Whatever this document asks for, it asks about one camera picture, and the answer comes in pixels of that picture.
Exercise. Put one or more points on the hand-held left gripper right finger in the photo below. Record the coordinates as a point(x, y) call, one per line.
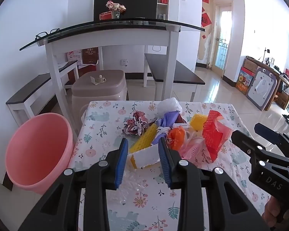
point(165, 163)

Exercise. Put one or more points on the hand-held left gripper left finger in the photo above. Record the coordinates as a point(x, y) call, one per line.
point(121, 163)

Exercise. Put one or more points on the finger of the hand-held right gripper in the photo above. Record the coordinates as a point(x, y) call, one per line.
point(245, 142)
point(266, 132)

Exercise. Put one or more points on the white foam piece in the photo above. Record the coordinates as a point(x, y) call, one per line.
point(144, 157)

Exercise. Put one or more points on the long yellow foam net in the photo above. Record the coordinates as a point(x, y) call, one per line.
point(144, 137)

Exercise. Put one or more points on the purple plastic bag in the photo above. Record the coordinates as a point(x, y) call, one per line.
point(168, 121)

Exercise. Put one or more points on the pink plastic bucket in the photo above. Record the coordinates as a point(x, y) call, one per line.
point(38, 149)

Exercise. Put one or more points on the person's right hand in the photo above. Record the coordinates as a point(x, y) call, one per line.
point(269, 211)

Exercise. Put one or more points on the clear plastic wrap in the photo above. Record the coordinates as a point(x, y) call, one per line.
point(132, 182)

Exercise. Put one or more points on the orange foam net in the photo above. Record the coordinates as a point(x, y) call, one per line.
point(177, 137)

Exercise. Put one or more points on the red mesh bag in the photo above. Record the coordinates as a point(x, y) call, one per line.
point(214, 134)

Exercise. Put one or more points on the pink plastic bag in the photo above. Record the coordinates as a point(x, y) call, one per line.
point(192, 146)

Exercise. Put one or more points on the crumpled patterned wrapper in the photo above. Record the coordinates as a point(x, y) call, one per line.
point(134, 125)

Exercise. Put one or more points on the floral tablecloth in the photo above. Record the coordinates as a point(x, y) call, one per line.
point(106, 125)

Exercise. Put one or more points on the grey drawing board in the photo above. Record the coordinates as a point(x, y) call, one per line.
point(262, 89)

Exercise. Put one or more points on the short yellow foam net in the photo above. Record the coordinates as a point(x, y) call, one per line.
point(198, 122)

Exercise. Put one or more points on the colourful fruit carton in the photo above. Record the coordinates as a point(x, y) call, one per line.
point(244, 80)

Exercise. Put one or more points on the wooden desk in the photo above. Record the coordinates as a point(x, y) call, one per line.
point(285, 79)

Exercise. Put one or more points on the white plastic bag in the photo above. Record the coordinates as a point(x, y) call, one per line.
point(168, 105)

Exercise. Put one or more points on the brown carton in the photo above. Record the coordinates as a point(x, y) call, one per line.
point(250, 65)

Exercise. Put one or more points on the beige plastic stool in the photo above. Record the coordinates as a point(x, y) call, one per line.
point(98, 90)

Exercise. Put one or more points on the black tripod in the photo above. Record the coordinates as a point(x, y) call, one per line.
point(265, 55)

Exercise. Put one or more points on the white folded card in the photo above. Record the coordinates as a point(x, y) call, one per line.
point(94, 80)

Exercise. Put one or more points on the small white bottle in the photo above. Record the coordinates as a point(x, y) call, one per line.
point(101, 78)

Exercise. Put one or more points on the dark top white bench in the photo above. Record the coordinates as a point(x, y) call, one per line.
point(26, 91)
point(173, 69)

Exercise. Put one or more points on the plain red carton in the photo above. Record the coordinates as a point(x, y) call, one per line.
point(84, 73)

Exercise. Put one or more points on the glass balcony door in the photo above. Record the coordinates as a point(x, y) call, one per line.
point(221, 41)

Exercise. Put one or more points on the dark red carton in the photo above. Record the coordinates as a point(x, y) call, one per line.
point(90, 56)

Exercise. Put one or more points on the white paper sheet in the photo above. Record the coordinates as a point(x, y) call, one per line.
point(65, 65)

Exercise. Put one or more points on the white red carton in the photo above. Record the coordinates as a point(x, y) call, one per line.
point(74, 57)

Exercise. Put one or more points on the white table with glass top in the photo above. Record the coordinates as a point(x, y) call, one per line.
point(110, 38)

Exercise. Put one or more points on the red diamond paper decoration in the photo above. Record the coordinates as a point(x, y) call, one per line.
point(206, 19)

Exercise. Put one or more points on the small white containers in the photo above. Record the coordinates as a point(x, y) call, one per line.
point(161, 16)

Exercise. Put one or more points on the red white box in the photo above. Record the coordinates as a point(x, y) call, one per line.
point(105, 16)

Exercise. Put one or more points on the black eyeglasses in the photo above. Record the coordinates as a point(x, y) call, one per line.
point(55, 31)

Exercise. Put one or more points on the flower bouquet in vase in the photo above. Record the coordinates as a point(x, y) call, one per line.
point(115, 6)

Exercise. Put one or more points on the black monitor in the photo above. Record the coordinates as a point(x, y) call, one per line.
point(139, 4)

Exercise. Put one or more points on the white wall outlet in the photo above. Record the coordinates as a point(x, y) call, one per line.
point(124, 62)

